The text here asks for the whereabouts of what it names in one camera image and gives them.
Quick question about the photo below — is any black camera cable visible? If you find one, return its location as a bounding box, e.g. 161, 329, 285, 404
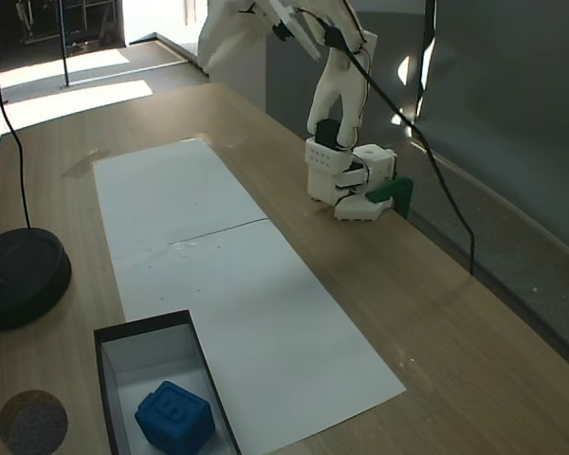
322, 26, 476, 277

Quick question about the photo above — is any white paper sheet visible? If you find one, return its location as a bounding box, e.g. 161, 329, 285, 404
92, 138, 269, 263
109, 218, 407, 451

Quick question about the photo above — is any thin metal pole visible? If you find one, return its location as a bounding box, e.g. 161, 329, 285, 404
58, 0, 75, 91

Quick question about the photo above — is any round table cable hole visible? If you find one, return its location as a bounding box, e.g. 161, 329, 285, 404
0, 389, 69, 454

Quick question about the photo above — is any dark box white inside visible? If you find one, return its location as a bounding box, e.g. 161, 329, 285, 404
93, 309, 244, 455

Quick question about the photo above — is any green table clamp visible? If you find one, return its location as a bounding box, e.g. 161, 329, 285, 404
365, 175, 415, 220

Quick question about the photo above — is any black round stand base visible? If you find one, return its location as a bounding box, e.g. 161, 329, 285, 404
0, 226, 73, 332

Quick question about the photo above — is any black stand cable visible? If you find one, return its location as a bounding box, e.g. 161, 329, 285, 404
0, 0, 33, 231

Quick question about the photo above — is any blue cube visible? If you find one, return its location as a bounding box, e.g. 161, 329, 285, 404
134, 379, 216, 449

